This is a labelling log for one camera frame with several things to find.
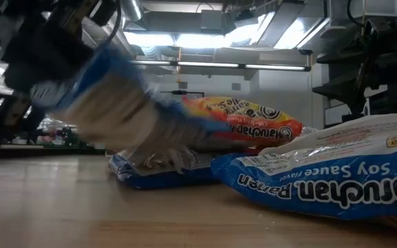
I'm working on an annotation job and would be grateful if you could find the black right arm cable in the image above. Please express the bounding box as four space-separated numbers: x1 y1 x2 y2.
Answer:
345 0 365 28

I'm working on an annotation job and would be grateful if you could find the orange chicken ramen pack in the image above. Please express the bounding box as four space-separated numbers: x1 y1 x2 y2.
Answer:
183 95 305 147

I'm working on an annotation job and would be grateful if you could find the blue soy sauce ramen pack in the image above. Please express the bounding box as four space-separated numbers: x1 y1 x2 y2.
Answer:
211 112 397 221
108 146 222 189
29 44 230 163

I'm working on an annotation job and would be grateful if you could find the silver ventilation duct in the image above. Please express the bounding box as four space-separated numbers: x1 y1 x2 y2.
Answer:
121 0 144 22

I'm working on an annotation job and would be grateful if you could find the black table frame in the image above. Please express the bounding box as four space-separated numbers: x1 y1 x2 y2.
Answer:
0 144 116 161

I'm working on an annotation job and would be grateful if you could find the long ceiling light fixture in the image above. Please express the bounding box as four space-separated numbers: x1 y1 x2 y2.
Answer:
129 59 312 73

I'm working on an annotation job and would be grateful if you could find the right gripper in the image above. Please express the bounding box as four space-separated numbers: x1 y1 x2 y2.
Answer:
312 17 397 114

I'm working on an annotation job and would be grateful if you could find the black wall bar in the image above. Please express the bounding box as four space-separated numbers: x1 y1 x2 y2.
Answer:
159 90 205 97

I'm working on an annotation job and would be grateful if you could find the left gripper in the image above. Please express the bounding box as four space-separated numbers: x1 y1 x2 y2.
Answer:
0 0 99 83

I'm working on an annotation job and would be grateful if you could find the red beef ramen pack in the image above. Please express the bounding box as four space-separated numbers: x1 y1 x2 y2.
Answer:
245 144 267 155

